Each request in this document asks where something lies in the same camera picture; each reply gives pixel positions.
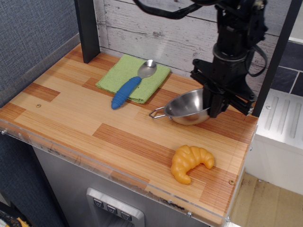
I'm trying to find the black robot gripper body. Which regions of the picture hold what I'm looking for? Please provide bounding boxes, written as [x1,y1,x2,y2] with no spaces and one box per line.
[191,46,257,115]

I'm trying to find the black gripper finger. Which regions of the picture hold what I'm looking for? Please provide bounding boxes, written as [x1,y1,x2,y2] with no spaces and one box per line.
[209,94,229,118]
[203,85,214,111]

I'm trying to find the silver metal bowl with handles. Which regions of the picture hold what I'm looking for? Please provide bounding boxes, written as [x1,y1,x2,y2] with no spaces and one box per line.
[149,88,210,125]

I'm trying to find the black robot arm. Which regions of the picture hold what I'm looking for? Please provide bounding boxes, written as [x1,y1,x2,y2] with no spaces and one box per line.
[191,0,268,118]

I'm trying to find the green cloth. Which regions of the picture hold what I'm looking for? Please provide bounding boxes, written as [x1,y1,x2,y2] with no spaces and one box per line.
[95,54,171,105]

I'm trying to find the orange plastic croissant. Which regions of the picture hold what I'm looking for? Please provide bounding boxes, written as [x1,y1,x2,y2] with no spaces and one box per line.
[171,145,214,184]

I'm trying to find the white ribbed box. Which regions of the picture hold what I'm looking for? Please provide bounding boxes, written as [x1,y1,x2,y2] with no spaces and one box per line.
[245,89,303,193]

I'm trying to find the grey button control panel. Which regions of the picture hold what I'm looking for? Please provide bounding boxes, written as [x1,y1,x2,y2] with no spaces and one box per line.
[86,187,145,227]

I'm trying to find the clear acrylic table edge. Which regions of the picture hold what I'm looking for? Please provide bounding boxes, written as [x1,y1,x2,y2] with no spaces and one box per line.
[0,120,231,227]

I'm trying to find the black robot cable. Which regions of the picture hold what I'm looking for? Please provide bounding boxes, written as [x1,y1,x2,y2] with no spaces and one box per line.
[245,45,267,78]

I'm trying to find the blue handled metal spoon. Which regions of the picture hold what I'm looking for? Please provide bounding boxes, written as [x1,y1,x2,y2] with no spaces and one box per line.
[111,60,157,110]

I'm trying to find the black right frame post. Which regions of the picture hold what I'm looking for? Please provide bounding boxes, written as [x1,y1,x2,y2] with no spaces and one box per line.
[252,0,302,117]

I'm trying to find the black frame post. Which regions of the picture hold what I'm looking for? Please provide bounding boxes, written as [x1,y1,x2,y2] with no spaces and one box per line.
[74,0,100,63]
[252,0,302,117]

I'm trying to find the black left frame post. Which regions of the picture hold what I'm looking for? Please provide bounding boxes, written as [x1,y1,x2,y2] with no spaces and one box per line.
[74,0,100,63]

